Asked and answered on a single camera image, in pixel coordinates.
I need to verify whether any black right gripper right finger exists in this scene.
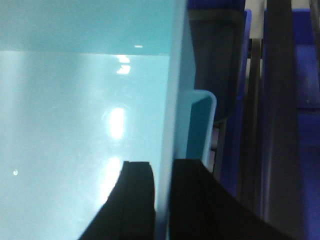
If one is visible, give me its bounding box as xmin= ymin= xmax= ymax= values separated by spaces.
xmin=169 ymin=159 xmax=291 ymax=240

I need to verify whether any light blue plastic bin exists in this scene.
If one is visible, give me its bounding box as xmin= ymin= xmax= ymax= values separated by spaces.
xmin=0 ymin=0 xmax=216 ymax=240

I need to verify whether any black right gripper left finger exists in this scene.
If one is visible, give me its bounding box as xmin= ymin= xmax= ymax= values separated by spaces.
xmin=80 ymin=161 xmax=155 ymax=240

